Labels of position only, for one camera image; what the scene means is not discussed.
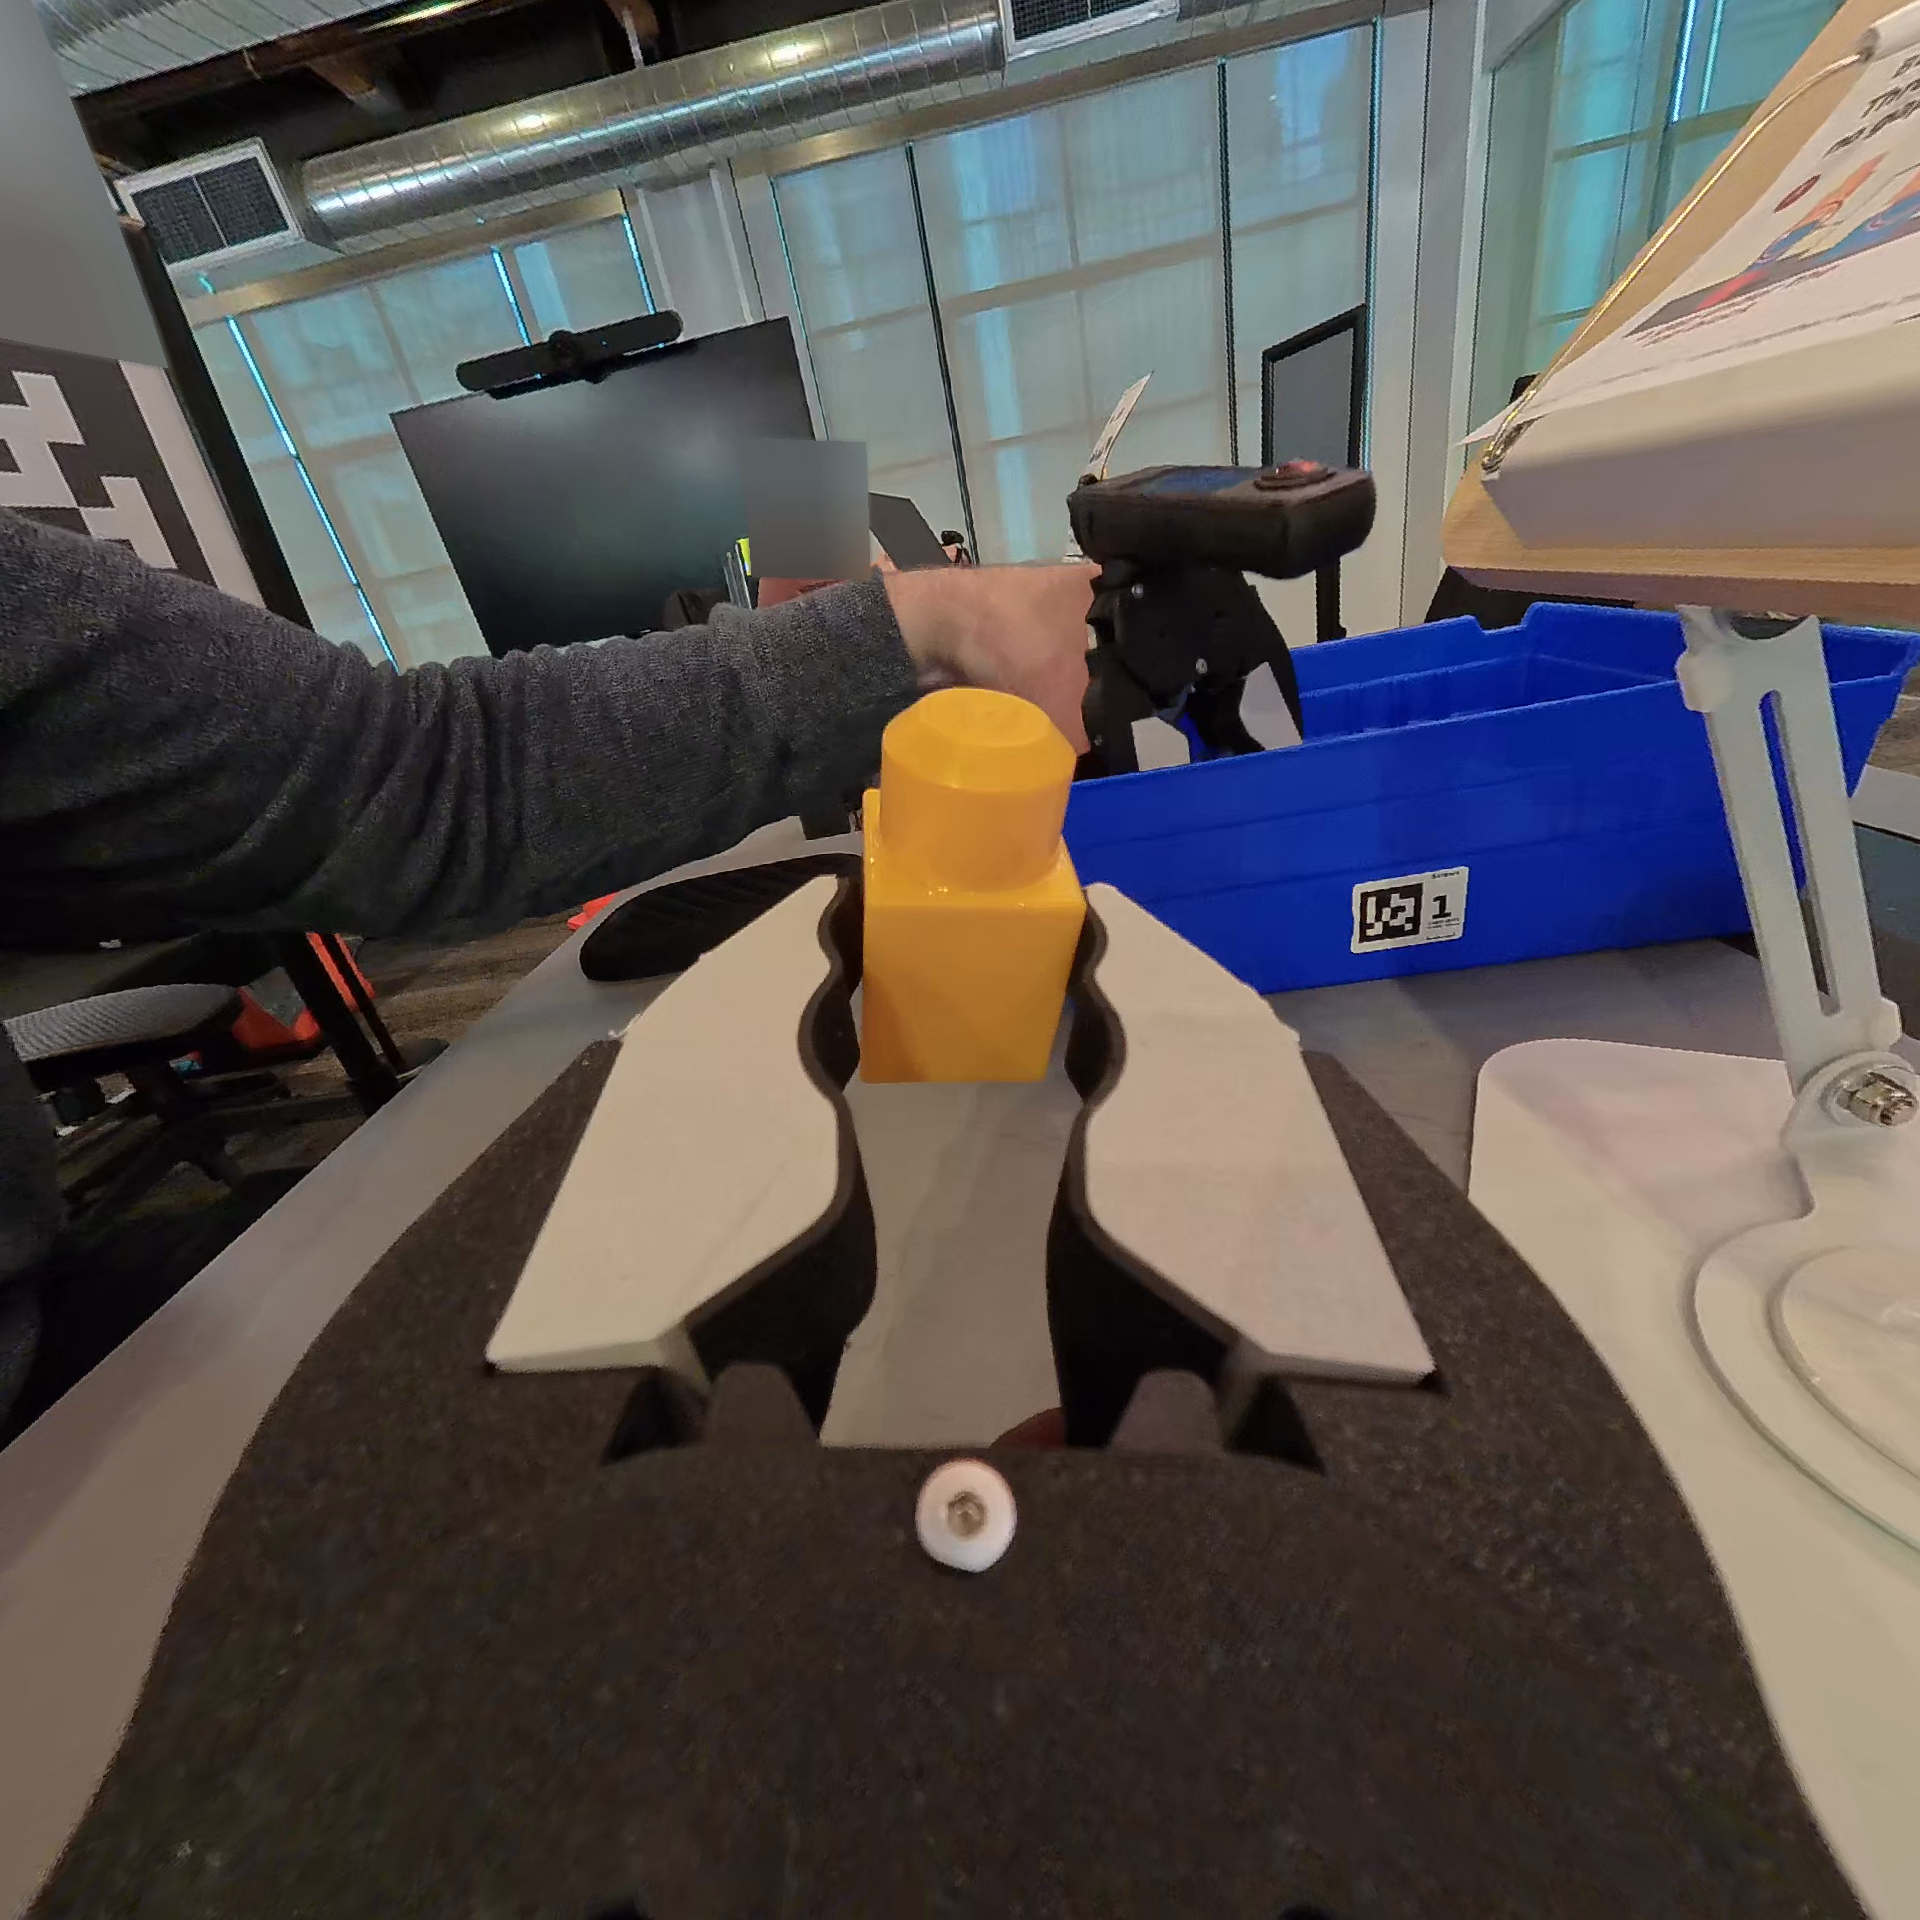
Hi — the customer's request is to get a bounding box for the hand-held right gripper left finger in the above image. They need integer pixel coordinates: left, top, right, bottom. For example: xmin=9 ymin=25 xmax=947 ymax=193
xmin=488 ymin=873 xmax=883 ymax=1422

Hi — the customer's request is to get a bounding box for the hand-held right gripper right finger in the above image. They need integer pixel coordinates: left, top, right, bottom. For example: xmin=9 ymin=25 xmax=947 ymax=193
xmin=1037 ymin=881 xmax=1435 ymax=1419

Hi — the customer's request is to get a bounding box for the blue plastic bin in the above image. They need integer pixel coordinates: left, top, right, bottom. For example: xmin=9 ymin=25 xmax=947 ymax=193
xmin=1060 ymin=602 xmax=1920 ymax=992

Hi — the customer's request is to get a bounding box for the yellow building block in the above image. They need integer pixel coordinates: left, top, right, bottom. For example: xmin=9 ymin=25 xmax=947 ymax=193
xmin=858 ymin=683 xmax=1085 ymax=1083

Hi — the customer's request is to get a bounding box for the person's left forearm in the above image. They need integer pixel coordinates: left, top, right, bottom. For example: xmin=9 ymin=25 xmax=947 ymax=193
xmin=0 ymin=506 xmax=921 ymax=953

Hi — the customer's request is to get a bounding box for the grey desk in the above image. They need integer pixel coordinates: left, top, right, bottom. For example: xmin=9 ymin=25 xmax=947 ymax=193
xmin=0 ymin=818 xmax=1920 ymax=1920

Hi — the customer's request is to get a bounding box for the person's left hand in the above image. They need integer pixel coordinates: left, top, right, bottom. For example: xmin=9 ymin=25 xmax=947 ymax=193
xmin=883 ymin=562 xmax=1106 ymax=757

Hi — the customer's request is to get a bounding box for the black screen on floor stand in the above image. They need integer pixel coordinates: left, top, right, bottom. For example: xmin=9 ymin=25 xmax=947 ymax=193
xmin=1261 ymin=304 xmax=1372 ymax=470

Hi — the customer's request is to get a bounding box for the black wrist rest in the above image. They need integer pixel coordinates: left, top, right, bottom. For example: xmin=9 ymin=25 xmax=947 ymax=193
xmin=575 ymin=858 xmax=867 ymax=985

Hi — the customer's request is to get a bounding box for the office chair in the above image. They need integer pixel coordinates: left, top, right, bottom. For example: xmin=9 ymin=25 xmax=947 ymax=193
xmin=0 ymin=985 xmax=304 ymax=1187

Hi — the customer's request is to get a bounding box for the large black display screen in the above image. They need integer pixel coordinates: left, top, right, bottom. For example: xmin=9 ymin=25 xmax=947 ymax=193
xmin=392 ymin=317 xmax=815 ymax=662

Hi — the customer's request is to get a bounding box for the person's torso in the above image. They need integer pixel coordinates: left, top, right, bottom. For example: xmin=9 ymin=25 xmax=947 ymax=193
xmin=0 ymin=1036 xmax=66 ymax=1439

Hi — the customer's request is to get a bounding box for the black webcam bar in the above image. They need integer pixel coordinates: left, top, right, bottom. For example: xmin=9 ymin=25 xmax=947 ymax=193
xmin=453 ymin=305 xmax=684 ymax=395

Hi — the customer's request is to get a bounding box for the black white marker poster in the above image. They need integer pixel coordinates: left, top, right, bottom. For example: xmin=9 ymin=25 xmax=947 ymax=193
xmin=0 ymin=339 xmax=272 ymax=610

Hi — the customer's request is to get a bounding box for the white ceiling vent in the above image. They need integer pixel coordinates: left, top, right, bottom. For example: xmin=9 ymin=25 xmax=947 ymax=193
xmin=109 ymin=138 xmax=304 ymax=272

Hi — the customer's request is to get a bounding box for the silver air duct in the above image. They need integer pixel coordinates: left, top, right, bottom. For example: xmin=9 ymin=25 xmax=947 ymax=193
xmin=298 ymin=0 xmax=1007 ymax=249

